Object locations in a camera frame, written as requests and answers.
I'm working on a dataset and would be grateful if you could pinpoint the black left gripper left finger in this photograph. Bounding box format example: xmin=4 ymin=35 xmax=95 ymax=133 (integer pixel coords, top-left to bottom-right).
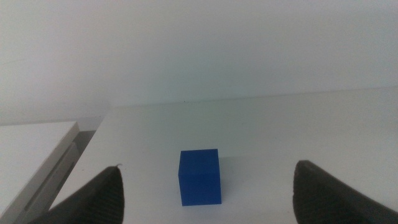
xmin=27 ymin=164 xmax=126 ymax=224

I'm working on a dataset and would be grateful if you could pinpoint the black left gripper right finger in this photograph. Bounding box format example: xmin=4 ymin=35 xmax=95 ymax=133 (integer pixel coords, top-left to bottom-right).
xmin=292 ymin=159 xmax=398 ymax=224

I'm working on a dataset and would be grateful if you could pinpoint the blue cube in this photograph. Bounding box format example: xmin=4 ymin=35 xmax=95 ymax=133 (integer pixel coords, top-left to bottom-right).
xmin=177 ymin=148 xmax=223 ymax=207

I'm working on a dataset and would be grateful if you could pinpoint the white side table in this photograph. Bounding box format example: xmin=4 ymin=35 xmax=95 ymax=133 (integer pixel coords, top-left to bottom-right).
xmin=0 ymin=121 xmax=81 ymax=224

